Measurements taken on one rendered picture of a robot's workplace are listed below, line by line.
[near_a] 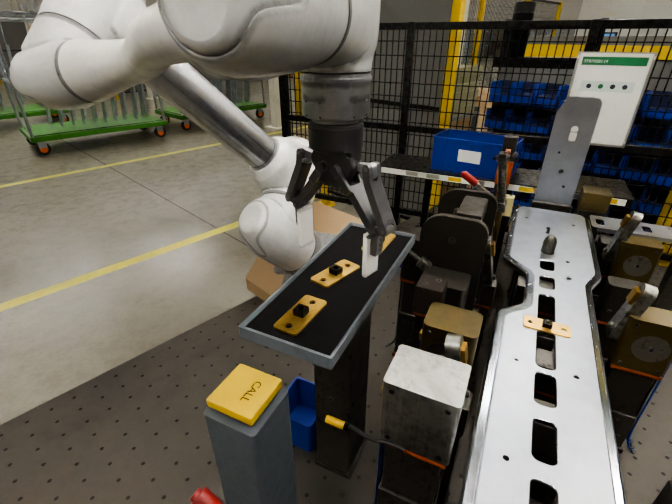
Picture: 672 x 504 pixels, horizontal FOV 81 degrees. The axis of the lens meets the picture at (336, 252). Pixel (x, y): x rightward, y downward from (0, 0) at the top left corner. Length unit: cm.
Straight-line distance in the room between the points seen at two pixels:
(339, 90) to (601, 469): 59
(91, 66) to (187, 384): 76
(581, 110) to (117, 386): 154
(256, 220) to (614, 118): 131
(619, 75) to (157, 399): 175
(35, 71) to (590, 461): 102
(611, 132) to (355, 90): 137
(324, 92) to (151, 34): 19
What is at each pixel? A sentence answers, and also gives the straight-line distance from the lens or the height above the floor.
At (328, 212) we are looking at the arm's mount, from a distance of 131.
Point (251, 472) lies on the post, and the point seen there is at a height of 107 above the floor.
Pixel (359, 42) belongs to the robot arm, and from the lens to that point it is 49.
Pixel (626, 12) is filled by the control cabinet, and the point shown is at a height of 179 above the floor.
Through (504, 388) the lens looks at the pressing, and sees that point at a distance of 72.
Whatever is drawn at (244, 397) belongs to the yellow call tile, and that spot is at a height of 116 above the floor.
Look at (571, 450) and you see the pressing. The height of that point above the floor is 100.
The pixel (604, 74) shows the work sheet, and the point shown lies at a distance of 174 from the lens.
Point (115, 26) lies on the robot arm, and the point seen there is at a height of 152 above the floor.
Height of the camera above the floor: 150
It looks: 29 degrees down
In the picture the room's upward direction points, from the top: straight up
